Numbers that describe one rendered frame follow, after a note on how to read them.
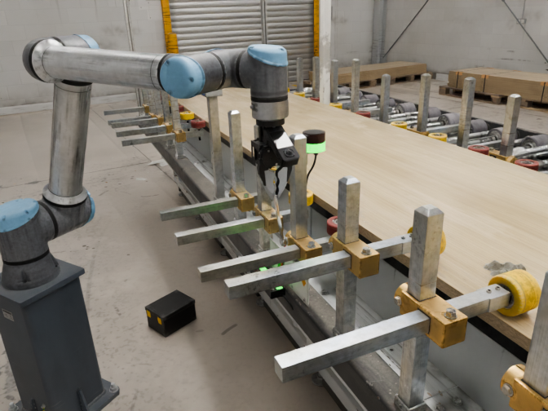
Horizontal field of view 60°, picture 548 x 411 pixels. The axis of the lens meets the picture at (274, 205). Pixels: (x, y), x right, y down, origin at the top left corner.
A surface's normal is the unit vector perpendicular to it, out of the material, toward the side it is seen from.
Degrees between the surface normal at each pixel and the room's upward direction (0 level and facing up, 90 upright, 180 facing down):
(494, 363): 90
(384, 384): 0
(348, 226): 90
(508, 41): 90
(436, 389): 0
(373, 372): 0
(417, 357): 90
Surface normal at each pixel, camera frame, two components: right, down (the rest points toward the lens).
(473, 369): -0.92, 0.18
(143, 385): -0.04, -0.92
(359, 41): 0.49, 0.32
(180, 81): -0.43, 0.36
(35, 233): 0.86, 0.17
